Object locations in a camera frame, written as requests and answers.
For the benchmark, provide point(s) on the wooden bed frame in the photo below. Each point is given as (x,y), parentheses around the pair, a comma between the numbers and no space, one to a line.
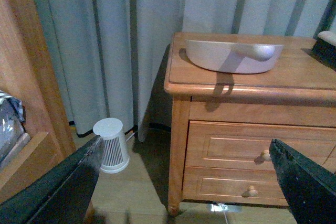
(27,74)

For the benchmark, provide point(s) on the lower drawer knob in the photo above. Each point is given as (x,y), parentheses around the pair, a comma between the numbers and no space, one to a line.
(252,191)

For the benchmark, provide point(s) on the beige plastic dustpan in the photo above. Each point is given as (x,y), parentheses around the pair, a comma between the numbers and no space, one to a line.
(233,57)

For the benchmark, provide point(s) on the white power strip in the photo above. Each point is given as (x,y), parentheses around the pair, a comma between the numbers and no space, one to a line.
(221,207)

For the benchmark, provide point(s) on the white cylindrical air purifier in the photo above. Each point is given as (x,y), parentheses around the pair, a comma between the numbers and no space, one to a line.
(115,157)

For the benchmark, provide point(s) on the drawer knob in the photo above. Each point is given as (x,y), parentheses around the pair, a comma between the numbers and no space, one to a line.
(252,191)
(265,155)

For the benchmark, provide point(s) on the checkered bedding cloth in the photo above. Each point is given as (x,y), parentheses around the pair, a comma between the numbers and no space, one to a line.
(12,119)

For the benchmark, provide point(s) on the wooden nightstand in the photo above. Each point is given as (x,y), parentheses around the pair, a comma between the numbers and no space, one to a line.
(222,122)

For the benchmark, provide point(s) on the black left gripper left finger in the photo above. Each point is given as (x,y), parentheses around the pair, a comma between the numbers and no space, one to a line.
(63,194)

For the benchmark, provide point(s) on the upper drawer knob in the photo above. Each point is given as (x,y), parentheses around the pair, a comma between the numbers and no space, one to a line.
(265,155)

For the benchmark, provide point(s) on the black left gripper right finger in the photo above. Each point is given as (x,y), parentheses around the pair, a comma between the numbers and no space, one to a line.
(308,188)

